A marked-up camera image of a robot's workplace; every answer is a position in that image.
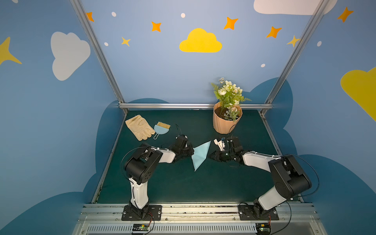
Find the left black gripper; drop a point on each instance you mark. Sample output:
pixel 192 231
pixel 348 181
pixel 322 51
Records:
pixel 187 150

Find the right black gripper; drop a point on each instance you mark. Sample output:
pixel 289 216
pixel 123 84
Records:
pixel 219 155

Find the light blue square paper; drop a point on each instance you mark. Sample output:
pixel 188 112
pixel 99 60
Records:
pixel 200 154

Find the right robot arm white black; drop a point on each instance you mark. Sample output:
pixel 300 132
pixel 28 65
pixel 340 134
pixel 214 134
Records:
pixel 288 177

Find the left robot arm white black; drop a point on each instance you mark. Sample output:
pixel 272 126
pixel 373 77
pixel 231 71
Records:
pixel 139 169

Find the terracotta flower pot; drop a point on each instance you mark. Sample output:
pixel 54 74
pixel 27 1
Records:
pixel 221 125

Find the small blue hand brush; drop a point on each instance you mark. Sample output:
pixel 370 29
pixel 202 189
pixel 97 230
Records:
pixel 160 129

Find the beige work glove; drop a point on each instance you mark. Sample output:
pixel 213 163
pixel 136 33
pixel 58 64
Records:
pixel 140 128

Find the artificial white flower plant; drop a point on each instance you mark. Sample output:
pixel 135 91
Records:
pixel 229 97

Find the right controller board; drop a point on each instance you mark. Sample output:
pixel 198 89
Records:
pixel 263 229

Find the controller board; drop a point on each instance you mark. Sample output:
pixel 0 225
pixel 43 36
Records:
pixel 140 228
pixel 263 229

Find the left controller board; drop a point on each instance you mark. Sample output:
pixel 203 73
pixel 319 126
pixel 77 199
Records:
pixel 140 228

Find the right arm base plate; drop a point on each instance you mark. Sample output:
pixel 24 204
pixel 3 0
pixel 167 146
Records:
pixel 252 212

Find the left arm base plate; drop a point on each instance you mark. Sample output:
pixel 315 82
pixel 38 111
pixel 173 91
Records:
pixel 132 213

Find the aluminium back frame bar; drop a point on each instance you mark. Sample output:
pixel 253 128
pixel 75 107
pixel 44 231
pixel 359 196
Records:
pixel 188 106

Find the aluminium front rail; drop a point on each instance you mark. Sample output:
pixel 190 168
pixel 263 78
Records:
pixel 199 219

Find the left aluminium frame post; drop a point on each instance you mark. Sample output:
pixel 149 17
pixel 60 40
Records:
pixel 86 24

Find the aluminium frame post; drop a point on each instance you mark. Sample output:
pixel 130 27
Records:
pixel 305 37
pixel 86 24

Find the right aluminium frame post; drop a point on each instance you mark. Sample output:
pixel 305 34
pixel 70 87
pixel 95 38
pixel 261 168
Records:
pixel 305 37

